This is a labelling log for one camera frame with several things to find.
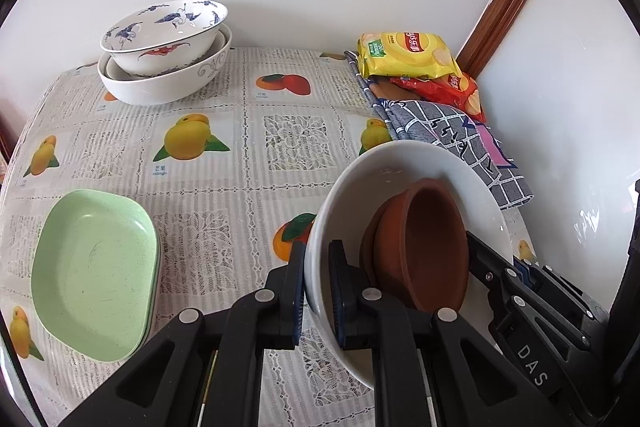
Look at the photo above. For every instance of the large white grey-patterned bowl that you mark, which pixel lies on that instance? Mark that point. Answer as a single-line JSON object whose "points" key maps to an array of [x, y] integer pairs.
{"points": [[165, 90]]}

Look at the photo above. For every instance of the white round deep plate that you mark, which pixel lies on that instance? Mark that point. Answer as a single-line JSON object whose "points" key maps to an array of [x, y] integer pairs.
{"points": [[380, 187]]}

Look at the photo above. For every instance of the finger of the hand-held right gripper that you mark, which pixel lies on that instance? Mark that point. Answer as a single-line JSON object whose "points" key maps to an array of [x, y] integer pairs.
{"points": [[492, 277], [560, 289]]}

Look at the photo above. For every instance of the fruit print lace tablecloth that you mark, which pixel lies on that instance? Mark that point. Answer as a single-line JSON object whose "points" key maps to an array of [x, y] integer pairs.
{"points": [[280, 187]]}

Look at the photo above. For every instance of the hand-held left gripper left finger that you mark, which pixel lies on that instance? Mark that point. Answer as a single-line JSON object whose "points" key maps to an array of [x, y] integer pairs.
{"points": [[289, 302]]}

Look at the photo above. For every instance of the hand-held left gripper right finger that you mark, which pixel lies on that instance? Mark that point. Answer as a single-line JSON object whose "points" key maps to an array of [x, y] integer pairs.
{"points": [[339, 302]]}

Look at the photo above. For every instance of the blue patterned porcelain bowl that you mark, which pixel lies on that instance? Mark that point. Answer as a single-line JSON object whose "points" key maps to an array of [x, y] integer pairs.
{"points": [[165, 57]]}

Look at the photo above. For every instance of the yellow chip bag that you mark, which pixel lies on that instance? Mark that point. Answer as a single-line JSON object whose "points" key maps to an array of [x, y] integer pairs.
{"points": [[410, 57]]}

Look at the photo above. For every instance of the brown clay bowl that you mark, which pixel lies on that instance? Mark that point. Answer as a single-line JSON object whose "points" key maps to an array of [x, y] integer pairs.
{"points": [[367, 247], [430, 247]]}

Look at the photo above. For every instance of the red chip bag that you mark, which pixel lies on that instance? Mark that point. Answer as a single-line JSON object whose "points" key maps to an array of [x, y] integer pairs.
{"points": [[462, 97]]}

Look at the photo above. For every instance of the grey checked cloth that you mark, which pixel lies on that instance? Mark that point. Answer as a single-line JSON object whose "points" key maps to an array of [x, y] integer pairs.
{"points": [[435, 122]]}

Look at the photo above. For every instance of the green square plate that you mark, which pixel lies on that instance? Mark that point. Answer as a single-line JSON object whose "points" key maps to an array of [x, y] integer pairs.
{"points": [[90, 267]]}

